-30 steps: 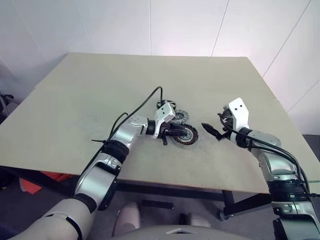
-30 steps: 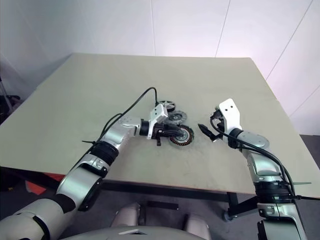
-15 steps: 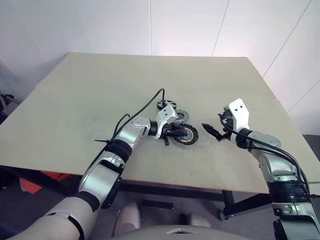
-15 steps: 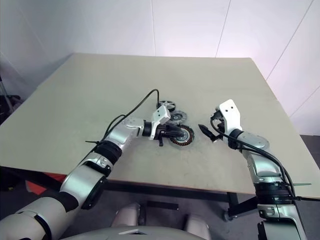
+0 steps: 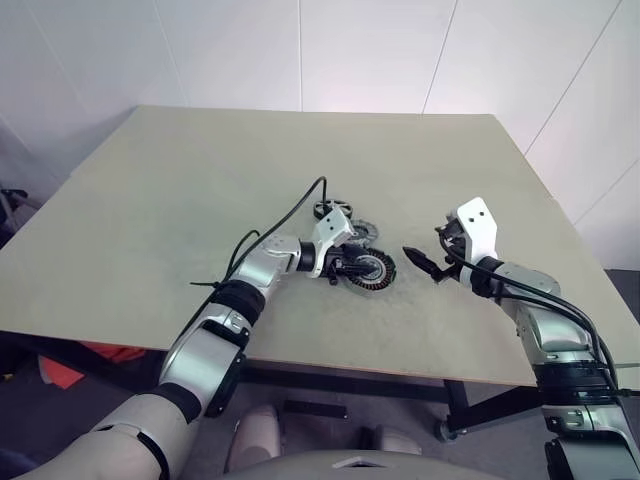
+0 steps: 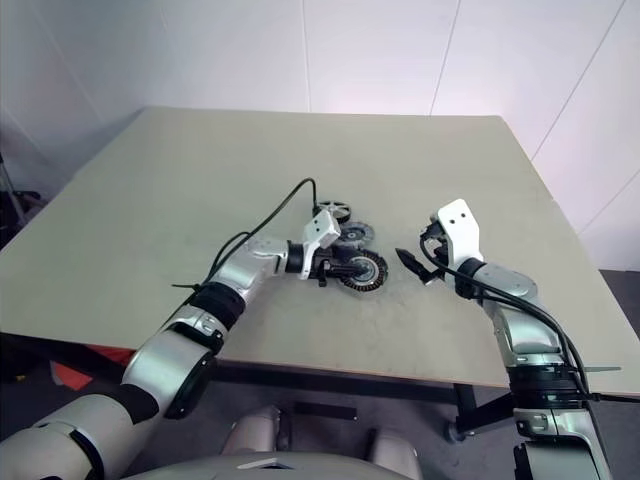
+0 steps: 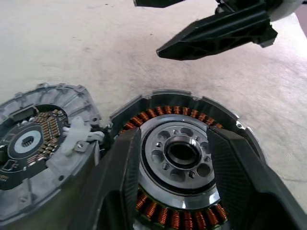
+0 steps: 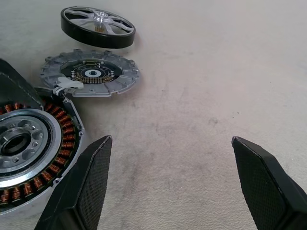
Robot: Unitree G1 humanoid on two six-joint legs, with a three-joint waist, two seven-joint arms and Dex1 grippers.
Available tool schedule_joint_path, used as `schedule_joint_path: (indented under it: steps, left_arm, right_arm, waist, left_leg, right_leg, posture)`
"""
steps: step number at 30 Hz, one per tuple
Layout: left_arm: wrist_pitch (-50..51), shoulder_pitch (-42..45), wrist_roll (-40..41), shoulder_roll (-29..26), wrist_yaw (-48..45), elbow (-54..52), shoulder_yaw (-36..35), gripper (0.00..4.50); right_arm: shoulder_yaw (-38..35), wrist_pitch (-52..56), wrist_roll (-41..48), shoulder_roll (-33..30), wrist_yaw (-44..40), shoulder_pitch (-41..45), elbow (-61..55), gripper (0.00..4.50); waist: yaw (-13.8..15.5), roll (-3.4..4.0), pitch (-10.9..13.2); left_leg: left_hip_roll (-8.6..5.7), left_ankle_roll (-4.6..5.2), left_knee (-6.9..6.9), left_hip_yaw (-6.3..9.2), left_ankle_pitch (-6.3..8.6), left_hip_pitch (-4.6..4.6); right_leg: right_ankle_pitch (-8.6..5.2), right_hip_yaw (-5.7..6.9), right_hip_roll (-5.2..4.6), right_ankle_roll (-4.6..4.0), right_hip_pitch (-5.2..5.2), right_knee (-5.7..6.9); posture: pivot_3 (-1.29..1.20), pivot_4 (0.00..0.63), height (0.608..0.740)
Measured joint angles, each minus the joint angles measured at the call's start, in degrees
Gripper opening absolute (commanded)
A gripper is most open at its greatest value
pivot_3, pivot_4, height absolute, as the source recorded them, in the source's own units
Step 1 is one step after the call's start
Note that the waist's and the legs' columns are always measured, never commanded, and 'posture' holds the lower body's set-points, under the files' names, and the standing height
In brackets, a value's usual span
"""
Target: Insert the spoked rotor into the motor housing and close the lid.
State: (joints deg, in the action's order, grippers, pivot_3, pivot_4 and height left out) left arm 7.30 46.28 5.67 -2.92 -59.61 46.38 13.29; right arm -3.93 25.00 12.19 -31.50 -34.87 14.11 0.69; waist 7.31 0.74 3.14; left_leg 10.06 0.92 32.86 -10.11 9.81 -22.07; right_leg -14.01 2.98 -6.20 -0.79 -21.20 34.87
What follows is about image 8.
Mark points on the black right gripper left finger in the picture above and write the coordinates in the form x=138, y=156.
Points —
x=79, y=191

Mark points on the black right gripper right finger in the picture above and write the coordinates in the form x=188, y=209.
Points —
x=271, y=191

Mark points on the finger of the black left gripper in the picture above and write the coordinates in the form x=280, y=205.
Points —
x=16, y=91

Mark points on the silver motor housing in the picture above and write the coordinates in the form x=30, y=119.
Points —
x=14, y=165

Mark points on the spoked rotor with black rim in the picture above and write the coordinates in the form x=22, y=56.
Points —
x=96, y=38

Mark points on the silver motor lid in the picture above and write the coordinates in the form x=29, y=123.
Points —
x=121, y=81

